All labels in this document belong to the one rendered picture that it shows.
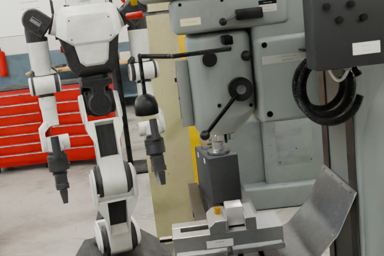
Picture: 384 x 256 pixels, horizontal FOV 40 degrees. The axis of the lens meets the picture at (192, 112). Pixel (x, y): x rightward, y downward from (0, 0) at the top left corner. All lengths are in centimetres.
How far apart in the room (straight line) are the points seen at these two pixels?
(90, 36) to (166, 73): 119
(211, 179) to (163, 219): 160
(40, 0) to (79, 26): 860
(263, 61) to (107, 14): 92
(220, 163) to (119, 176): 48
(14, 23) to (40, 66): 865
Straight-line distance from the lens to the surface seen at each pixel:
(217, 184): 206
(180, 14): 151
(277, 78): 156
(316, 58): 132
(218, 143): 205
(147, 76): 234
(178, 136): 344
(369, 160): 164
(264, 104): 156
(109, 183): 228
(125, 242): 251
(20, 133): 657
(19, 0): 1093
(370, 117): 161
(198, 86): 156
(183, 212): 360
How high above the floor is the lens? 170
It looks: 11 degrees down
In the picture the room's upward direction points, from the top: 6 degrees counter-clockwise
